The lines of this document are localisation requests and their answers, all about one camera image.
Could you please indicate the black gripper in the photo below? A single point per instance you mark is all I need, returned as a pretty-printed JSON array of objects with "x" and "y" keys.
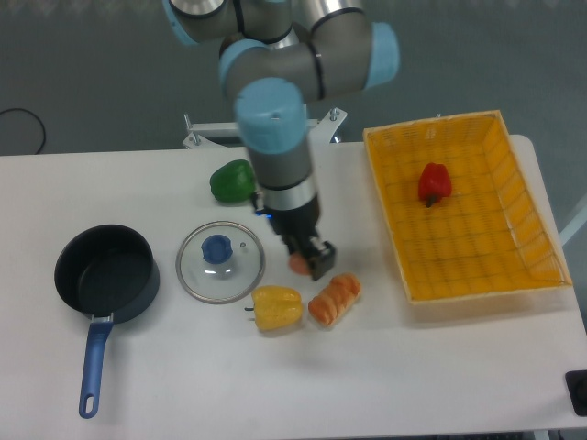
[{"x": 297, "y": 229}]

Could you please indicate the brown egg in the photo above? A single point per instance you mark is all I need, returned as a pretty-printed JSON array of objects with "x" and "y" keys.
[{"x": 298, "y": 264}]

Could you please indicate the dark pot blue handle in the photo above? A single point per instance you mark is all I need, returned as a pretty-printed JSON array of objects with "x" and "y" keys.
[{"x": 108, "y": 274}]

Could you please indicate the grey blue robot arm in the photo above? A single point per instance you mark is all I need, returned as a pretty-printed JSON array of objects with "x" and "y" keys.
[{"x": 269, "y": 73}]

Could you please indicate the orange bread roll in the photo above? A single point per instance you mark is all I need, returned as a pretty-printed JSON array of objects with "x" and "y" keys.
[{"x": 335, "y": 299}]

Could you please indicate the yellow bell pepper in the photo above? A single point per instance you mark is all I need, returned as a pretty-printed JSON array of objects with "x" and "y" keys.
[{"x": 276, "y": 307}]

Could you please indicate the glass lid blue knob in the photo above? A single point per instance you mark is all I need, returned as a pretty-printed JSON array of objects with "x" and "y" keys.
[{"x": 220, "y": 262}]

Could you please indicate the green bell pepper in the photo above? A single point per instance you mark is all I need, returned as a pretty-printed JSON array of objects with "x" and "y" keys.
[{"x": 233, "y": 183}]

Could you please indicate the red bell pepper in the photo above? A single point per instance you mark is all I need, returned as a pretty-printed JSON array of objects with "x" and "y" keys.
[{"x": 434, "y": 184}]

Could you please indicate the yellow plastic basket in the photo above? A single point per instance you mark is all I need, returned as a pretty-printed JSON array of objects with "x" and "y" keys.
[{"x": 489, "y": 237}]

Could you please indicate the black device at table edge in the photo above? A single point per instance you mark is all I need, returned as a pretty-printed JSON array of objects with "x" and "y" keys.
[{"x": 576, "y": 381}]

